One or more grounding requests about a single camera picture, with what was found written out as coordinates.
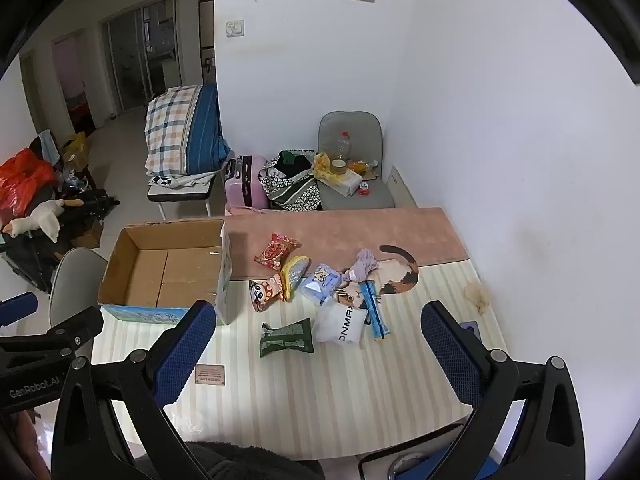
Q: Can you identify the person's dark fleece clothing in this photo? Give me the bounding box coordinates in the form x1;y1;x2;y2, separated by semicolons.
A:
135;440;326;480

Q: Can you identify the green packet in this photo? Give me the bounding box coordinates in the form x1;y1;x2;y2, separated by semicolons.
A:
259;317;316;358

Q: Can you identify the plaid folded quilt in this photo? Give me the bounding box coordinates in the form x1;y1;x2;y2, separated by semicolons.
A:
145;82;233;176

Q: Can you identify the black white patterned bag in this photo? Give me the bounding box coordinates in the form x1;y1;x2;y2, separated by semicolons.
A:
257;149;323;212

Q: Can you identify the white goose plush toy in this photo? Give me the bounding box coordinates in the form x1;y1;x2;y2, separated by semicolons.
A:
2;198;85;243

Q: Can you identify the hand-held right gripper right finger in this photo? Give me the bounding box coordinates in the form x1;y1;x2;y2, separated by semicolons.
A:
421;301;586;480

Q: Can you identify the purple star print pack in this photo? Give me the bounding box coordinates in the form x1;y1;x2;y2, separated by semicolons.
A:
299;262;346;306

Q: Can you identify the yellow glitter pouch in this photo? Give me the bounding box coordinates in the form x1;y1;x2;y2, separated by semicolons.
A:
279;256;311;302

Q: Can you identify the light blue cloth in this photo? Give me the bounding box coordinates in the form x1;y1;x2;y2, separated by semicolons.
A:
37;130;58;163

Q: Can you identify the red snack packet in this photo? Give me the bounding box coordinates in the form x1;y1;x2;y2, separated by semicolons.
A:
253;233;301;271

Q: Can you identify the pink suitcase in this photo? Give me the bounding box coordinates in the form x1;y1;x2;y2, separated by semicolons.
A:
224;155;271;211

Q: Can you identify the red plastic bag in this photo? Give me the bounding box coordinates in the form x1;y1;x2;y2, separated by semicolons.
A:
0;147;58;216

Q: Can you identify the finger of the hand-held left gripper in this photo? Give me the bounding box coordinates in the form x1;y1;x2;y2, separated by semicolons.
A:
0;305;104;361
0;291;39;330

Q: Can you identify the grey round chair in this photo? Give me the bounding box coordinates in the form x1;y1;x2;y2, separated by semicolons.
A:
49;247;108;361

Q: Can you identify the grey cushioned chair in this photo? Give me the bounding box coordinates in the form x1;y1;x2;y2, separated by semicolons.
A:
317;111;396;211

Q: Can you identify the mushroom print pouch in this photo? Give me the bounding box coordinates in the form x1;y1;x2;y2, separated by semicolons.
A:
249;274;287;313

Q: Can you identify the lavender cloth bundle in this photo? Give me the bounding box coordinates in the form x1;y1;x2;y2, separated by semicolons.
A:
342;249;381;286

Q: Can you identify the white chair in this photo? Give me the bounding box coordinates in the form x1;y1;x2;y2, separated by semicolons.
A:
146;167;226;220

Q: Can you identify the glass sliding door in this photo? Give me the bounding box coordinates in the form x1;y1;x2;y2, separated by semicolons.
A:
100;0;181;116

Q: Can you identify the yellow paper bag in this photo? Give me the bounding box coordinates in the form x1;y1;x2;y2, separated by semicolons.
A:
61;132;88;171

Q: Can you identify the white soft packet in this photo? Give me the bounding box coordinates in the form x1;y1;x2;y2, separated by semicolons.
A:
314;297;368;347

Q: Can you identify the white paper box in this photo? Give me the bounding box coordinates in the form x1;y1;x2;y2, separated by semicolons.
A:
320;167;363;196

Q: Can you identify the small brown cardboard box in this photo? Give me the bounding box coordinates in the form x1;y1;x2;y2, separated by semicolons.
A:
70;220;103;250

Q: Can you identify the blue tube packet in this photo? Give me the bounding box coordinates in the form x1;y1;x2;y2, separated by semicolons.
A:
359;280;392;342

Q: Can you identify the black folded stroller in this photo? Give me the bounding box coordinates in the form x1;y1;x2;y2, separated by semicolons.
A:
0;187;121;293

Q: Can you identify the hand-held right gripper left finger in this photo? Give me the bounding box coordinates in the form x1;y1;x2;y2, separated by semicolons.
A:
51;300;217;480

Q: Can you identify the white leaning board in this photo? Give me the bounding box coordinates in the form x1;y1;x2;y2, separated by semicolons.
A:
389;165;418;208

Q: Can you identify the crumpled beige tissue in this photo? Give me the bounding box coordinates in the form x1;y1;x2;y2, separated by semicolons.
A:
462;282;493;316

